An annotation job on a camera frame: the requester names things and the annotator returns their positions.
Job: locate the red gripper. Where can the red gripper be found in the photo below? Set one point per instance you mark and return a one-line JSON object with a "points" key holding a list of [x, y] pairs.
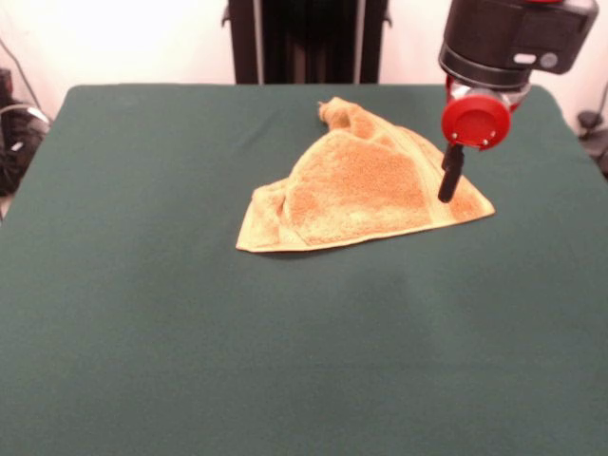
{"points": [[475, 123]]}

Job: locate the tan terry towel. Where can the tan terry towel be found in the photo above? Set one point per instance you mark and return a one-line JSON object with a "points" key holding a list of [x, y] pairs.
{"points": [[361, 195]]}

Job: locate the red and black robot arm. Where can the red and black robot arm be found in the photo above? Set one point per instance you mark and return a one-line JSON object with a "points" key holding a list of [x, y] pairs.
{"points": [[489, 38]]}

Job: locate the black floor device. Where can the black floor device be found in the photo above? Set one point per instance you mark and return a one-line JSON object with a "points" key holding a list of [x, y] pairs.
{"points": [[591, 128]]}

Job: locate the dark green table cloth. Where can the dark green table cloth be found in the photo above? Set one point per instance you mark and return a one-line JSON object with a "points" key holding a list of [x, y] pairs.
{"points": [[237, 332]]}

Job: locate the black equipment pile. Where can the black equipment pile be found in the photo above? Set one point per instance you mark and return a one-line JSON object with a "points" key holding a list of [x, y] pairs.
{"points": [[19, 147]]}

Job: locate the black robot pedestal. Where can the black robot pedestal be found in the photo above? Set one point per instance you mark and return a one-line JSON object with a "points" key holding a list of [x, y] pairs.
{"points": [[304, 43]]}

